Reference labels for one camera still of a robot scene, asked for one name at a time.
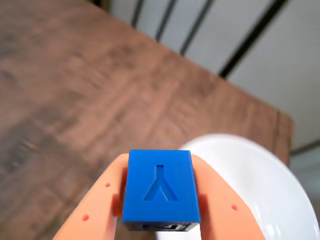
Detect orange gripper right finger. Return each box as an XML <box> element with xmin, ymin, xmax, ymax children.
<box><xmin>191</xmin><ymin>154</ymin><xmax>267</xmax><ymax>240</ymax></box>

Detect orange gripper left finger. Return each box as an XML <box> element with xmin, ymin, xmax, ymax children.
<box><xmin>53</xmin><ymin>152</ymin><xmax>130</xmax><ymax>240</ymax></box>

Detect blue cube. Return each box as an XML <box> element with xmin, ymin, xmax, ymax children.
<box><xmin>121</xmin><ymin>149</ymin><xmax>202</xmax><ymax>233</ymax></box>

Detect white bowl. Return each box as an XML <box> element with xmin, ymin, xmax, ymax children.
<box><xmin>154</xmin><ymin>133</ymin><xmax>316</xmax><ymax>240</ymax></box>

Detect black chair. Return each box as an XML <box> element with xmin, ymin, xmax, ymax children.
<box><xmin>129</xmin><ymin>0</ymin><xmax>291</xmax><ymax>78</ymax></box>

